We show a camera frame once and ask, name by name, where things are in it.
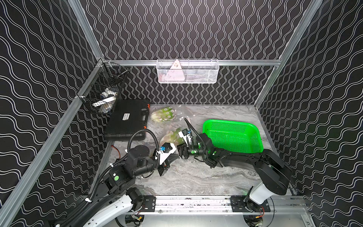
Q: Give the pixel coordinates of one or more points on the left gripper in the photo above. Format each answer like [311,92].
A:
[161,169]

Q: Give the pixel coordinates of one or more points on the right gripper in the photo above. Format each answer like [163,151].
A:
[184,149]

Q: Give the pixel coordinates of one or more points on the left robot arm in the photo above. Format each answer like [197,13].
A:
[114,193]

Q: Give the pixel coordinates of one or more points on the white wire wall basket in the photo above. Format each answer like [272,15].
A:
[196,71]

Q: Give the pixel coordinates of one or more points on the zip-top bag with cabbage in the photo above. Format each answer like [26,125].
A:
[170,134]
[172,157]
[171,114]

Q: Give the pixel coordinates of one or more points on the black wire wall basket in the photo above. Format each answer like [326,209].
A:
[110,75]

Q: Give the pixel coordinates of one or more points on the white items in black basket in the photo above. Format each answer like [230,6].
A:
[105,104]

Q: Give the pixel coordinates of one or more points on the black tool case orange latches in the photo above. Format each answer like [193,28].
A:
[128,118]

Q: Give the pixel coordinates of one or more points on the pink triangular card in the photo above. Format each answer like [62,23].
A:
[175,73]

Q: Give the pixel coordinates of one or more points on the green perforated plastic basket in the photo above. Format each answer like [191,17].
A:
[234,136]

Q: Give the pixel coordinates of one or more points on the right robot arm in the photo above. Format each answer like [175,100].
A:
[274,173]

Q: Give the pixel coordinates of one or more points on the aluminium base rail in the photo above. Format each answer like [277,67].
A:
[220,205]

